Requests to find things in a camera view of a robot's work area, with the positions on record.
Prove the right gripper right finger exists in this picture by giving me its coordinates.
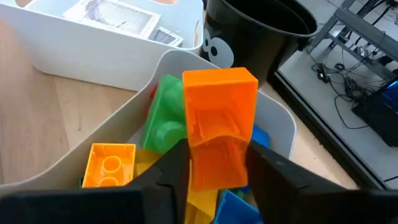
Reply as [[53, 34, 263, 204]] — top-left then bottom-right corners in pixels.
[[245, 139, 358, 224]]

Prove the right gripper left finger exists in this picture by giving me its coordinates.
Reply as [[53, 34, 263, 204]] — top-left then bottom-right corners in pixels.
[[128, 138, 192, 224]]

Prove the dark blue toy block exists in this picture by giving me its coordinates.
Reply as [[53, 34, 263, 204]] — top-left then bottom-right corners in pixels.
[[213, 189, 264, 224]]

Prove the green round-stud toy block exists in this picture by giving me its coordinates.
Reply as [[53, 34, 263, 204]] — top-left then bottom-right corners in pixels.
[[139, 73, 188, 156]]

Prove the yellow-orange long brick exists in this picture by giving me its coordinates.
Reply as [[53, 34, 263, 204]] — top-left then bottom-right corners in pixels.
[[81, 142, 137, 189]]

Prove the orange wedge toy block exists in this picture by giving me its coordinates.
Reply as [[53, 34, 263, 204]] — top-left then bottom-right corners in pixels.
[[182, 67, 259, 192]]

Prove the grey plastic bin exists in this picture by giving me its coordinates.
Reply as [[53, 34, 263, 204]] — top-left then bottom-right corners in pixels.
[[0, 49, 297, 196]]

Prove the black computer blue light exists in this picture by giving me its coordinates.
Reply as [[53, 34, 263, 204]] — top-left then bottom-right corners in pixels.
[[351, 77, 398, 147]]

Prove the white plastic bin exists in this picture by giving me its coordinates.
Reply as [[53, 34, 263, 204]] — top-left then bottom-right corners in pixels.
[[0, 0, 205, 93]]

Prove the black bucket with eyes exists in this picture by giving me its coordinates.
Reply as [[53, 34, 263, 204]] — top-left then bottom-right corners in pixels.
[[200, 0, 319, 88]]

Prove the grey metal stand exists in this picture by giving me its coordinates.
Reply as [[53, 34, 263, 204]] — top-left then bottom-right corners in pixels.
[[306, 0, 398, 82]]

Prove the black aluminium table frame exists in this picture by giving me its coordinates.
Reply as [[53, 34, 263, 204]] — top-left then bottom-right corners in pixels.
[[267, 70, 388, 191]]

